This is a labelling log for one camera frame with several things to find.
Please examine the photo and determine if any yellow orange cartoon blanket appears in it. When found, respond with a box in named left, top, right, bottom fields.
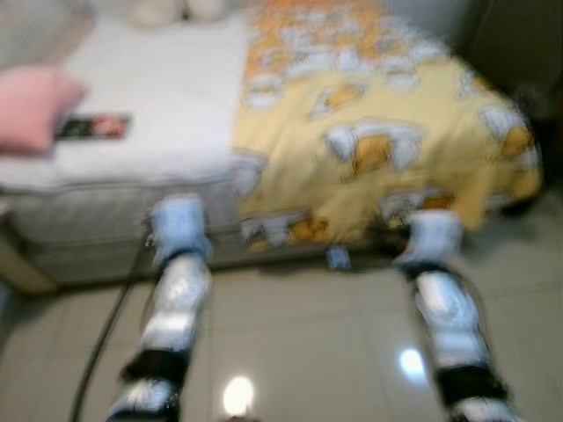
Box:
left=230, top=0, right=545, bottom=251

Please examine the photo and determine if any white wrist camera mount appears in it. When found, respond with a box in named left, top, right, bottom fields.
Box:
left=145, top=195, right=212, bottom=265
left=396, top=211, right=464, bottom=272

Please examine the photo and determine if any pink pillow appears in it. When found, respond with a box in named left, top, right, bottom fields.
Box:
left=0, top=66, right=89, bottom=157

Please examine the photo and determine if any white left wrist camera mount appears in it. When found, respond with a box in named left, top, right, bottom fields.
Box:
left=145, top=195, right=212, bottom=265

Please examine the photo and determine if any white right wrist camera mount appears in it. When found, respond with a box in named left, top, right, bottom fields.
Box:
left=396, top=211, right=464, bottom=272

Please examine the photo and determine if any white bed sheet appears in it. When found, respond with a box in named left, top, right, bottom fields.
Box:
left=0, top=13, right=265, bottom=193

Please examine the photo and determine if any black red packet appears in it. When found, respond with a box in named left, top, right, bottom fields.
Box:
left=55, top=113, right=133, bottom=142

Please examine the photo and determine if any dark wardrobe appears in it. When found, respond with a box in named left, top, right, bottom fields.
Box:
left=453, top=0, right=563, bottom=190

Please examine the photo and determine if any grey quilted mattress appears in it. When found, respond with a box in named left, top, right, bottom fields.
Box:
left=0, top=171, right=414, bottom=287

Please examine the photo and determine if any beige plush toy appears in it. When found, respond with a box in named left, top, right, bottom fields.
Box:
left=123, top=0, right=234, bottom=25

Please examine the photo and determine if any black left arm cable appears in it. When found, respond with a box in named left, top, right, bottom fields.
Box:
left=70, top=237, right=155, bottom=422

